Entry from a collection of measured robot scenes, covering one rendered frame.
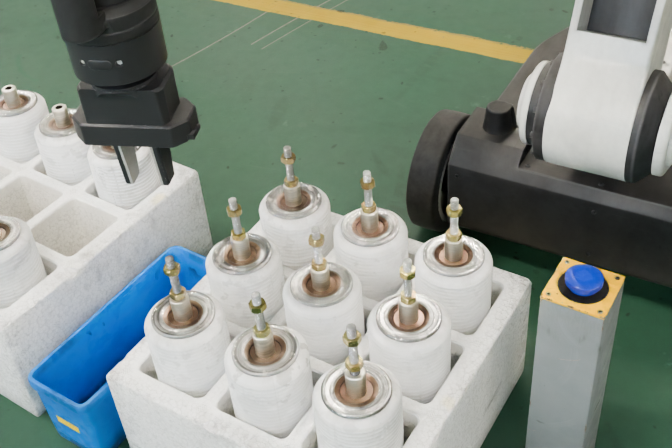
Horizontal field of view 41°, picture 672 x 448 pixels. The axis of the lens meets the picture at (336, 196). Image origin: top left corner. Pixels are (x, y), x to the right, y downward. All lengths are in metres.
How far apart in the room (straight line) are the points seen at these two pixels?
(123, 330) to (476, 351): 0.53
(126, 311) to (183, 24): 1.05
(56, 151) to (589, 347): 0.84
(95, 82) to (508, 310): 0.59
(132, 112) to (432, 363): 0.44
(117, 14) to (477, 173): 0.72
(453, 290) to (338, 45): 1.07
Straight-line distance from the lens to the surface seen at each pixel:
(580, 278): 0.99
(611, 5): 1.20
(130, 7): 0.82
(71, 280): 1.30
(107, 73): 0.84
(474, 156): 1.38
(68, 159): 1.45
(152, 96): 0.86
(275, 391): 1.01
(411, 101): 1.86
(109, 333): 1.34
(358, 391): 0.96
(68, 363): 1.31
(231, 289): 1.13
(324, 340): 1.09
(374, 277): 1.16
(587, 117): 1.13
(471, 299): 1.11
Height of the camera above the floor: 1.01
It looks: 39 degrees down
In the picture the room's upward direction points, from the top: 5 degrees counter-clockwise
